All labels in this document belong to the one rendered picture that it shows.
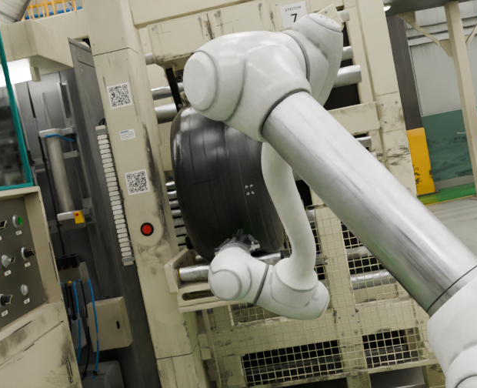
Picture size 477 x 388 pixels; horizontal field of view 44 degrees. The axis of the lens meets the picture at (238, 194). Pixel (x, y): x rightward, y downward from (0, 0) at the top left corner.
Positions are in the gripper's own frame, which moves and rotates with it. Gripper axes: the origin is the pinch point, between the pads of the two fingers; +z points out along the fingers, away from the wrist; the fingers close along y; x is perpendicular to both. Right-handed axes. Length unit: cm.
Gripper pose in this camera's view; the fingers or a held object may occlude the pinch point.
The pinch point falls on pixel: (240, 236)
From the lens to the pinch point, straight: 173.8
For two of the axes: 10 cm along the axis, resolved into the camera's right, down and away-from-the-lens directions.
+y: -9.7, 1.9, 1.2
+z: 0.8, -2.0, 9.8
